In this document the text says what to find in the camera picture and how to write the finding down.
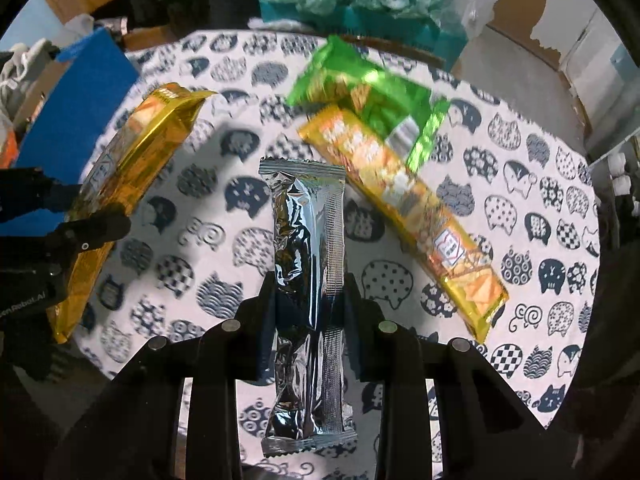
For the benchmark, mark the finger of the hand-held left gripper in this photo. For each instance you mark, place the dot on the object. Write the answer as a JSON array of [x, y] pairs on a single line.
[[100, 227], [62, 195]]

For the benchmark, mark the white bottles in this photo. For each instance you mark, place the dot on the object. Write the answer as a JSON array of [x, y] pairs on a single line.
[[620, 165]]

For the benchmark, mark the blue cardboard box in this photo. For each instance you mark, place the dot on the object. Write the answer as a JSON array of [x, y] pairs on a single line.
[[75, 95]]

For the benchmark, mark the silver foil snack packet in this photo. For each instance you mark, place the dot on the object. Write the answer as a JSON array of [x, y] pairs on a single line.
[[305, 240]]

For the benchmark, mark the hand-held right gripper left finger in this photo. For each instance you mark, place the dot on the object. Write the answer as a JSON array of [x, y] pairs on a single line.
[[260, 320]]

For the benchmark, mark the cat-print tablecloth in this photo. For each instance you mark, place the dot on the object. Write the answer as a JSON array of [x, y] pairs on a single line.
[[215, 200]]

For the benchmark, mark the gold snack packet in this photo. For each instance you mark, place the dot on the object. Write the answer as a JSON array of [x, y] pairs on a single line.
[[145, 145]]

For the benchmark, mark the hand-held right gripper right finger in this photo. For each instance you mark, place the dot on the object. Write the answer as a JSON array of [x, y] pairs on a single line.
[[357, 325]]

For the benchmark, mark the yellow snack packet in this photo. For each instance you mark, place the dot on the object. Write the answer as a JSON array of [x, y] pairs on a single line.
[[400, 190]]

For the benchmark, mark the brown cardboard box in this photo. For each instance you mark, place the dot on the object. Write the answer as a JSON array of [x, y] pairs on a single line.
[[150, 37]]

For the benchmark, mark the green snack packet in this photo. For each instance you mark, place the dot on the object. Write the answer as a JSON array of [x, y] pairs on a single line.
[[360, 85]]

